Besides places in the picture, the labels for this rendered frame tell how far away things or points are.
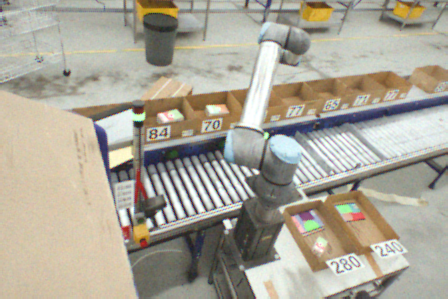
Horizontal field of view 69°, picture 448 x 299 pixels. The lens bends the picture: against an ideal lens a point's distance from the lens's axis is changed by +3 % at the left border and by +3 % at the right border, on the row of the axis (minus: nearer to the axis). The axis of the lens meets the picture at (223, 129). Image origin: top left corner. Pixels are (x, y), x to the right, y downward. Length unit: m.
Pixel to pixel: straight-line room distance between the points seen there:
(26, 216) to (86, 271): 0.10
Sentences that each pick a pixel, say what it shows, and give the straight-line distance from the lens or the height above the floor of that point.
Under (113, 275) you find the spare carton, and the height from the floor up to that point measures 2.00.
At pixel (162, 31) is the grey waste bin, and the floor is 0.57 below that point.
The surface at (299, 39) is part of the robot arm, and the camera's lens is 1.67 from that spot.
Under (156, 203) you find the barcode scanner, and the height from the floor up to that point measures 1.09.
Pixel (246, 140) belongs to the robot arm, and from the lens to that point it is 1.42.
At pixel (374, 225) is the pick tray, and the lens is 2.45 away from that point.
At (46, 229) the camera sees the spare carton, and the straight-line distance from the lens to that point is 0.46.
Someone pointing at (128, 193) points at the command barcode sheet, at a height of 1.16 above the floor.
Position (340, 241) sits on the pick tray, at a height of 0.77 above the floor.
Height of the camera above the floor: 2.41
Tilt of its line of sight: 38 degrees down
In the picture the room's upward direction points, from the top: 12 degrees clockwise
